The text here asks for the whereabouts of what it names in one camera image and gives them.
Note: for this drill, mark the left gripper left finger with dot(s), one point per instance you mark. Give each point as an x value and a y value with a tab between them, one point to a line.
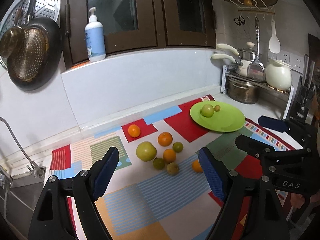
89	185

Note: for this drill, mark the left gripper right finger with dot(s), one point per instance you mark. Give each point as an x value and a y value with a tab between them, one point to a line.
221	180

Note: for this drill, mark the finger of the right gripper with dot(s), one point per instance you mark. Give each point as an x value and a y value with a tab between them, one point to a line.
294	128
255	146

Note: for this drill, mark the brown kiwi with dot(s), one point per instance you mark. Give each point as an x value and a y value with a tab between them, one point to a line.
217	108
173	169

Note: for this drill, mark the green lime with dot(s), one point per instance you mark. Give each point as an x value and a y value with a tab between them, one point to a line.
158	163
177	147

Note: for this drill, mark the small orange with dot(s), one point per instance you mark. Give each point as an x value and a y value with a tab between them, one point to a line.
169	156

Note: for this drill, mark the large orange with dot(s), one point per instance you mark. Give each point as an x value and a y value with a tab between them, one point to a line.
165	139

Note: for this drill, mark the large green apple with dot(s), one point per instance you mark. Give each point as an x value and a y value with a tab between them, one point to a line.
207	110

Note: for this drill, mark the white metal kitchen shelf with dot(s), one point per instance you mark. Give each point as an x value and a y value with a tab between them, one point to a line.
283	99

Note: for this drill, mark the person right hand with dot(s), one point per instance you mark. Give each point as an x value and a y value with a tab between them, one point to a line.
297	200

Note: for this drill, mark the black knife block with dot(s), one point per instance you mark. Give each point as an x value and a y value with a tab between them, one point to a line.
304	106

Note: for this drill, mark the white ceramic pot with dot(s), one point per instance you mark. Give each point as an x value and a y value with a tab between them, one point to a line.
278	74

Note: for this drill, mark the large steel stockpot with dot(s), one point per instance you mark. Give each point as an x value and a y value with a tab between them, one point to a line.
242	91

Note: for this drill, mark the green plate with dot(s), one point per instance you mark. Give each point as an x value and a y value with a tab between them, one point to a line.
227	119

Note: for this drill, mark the thin gooseneck faucet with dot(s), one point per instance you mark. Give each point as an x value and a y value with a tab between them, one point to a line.
35	169

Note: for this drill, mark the steel spatula turner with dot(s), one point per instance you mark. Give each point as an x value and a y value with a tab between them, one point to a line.
256	70

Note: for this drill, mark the colourful patchwork table mat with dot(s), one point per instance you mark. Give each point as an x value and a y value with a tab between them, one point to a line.
142	202

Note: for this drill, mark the steel sink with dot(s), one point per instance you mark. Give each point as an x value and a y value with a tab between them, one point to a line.
18	202

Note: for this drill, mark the steel lidded pot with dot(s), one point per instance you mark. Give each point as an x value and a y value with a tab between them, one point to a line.
248	53

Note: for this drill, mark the white rice paddle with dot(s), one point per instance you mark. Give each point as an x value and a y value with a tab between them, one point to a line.
274	44

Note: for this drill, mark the black scissors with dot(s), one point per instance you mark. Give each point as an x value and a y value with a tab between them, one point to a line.
239	20

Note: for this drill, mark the black frying pan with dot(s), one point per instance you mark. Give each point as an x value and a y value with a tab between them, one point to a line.
54	51

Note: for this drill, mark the copper colander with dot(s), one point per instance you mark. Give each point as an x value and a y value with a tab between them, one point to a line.
27	64

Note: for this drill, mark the blue white pump bottle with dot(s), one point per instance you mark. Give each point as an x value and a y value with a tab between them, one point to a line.
94	37

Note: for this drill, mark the small brass saucepan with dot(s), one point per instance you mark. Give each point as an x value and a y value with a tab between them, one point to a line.
11	41

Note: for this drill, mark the perforated steel steamer tray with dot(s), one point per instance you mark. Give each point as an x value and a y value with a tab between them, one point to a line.
43	8

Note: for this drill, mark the wall power sockets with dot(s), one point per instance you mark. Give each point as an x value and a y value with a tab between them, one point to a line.
295	61

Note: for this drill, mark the lower cream-handled pan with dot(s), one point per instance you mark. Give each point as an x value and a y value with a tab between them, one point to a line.
230	61

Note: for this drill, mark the cream-handled pan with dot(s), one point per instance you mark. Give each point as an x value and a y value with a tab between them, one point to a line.
226	47
230	61

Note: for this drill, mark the upper cream-handled pan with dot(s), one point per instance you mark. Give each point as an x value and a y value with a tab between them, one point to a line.
226	47

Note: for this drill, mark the round wire trivet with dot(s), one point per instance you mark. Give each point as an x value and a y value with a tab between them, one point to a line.
243	29

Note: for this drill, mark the white wire wall rack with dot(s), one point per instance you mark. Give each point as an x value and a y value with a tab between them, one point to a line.
253	6

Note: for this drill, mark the dark wooden window frame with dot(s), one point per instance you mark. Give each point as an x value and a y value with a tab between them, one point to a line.
137	24

